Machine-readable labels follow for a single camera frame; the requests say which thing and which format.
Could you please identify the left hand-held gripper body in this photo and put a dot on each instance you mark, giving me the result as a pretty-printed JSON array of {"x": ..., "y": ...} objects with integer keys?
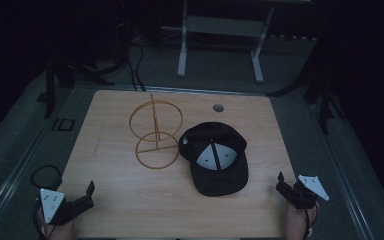
[{"x": 51, "y": 204}]

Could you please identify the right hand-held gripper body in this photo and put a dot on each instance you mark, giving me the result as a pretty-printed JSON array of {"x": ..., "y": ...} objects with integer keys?
[{"x": 308, "y": 188}]

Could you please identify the black baseball cap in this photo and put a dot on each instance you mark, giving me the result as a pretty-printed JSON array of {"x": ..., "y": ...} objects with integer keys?
[{"x": 215, "y": 160}]

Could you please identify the person's left hand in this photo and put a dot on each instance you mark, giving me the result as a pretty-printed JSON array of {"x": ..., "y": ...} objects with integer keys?
[{"x": 58, "y": 231}]

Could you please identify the person's right hand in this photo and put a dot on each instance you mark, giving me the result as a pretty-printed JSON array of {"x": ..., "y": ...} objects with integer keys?
[{"x": 296, "y": 222}]

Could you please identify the black stand legs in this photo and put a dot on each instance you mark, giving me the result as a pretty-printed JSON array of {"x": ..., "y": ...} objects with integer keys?
[
  {"x": 316, "y": 93},
  {"x": 76, "y": 71}
]

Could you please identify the grey table grommet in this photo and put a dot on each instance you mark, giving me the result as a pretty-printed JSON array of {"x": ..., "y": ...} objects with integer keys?
[{"x": 218, "y": 108}]

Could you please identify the white metal desk frame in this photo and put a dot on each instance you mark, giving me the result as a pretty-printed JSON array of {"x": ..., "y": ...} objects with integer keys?
[{"x": 221, "y": 26}]

